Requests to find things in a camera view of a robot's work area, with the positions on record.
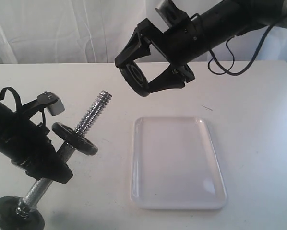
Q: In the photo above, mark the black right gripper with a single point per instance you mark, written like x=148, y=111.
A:
x=179, y=44

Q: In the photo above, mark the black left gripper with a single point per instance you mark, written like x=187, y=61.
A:
x=28, y=146

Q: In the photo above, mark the black weight plate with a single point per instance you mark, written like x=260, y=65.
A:
x=135, y=79
x=9, y=220
x=79, y=142

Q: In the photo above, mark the chrome threaded dumbbell bar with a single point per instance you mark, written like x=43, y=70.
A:
x=66, y=150

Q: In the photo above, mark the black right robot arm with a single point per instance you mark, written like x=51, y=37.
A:
x=231, y=18

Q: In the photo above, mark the white backdrop curtain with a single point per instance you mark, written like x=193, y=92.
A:
x=95, y=31

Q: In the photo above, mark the white rectangular plastic tray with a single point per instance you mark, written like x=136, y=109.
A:
x=174, y=165

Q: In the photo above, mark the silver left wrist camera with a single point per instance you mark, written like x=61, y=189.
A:
x=51, y=102

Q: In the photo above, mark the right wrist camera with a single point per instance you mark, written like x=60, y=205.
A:
x=170, y=13

